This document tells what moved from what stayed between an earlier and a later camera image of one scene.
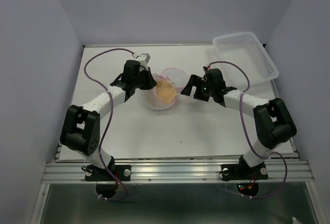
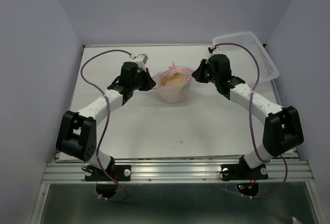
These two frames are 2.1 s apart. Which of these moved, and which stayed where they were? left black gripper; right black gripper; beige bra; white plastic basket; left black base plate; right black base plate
Moved: beige bra; right black gripper
Stayed: left black base plate; left black gripper; white plastic basket; right black base plate
